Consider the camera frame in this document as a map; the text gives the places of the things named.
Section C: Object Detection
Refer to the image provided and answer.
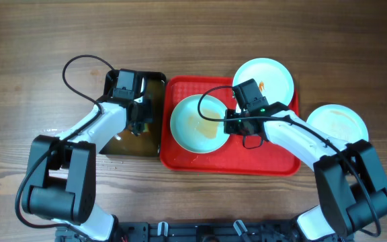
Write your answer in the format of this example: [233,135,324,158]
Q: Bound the white plate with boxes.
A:
[306,104,369,143]
[232,58,294,110]
[170,94,230,154]

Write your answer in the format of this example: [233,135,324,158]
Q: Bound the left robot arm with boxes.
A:
[15,101,153,241]

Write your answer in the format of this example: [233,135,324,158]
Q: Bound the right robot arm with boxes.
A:
[224,103,387,241]

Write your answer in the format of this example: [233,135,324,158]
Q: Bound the black water tub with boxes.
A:
[99,70,166,157]

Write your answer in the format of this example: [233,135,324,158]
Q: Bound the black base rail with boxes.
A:
[110,220,304,242]

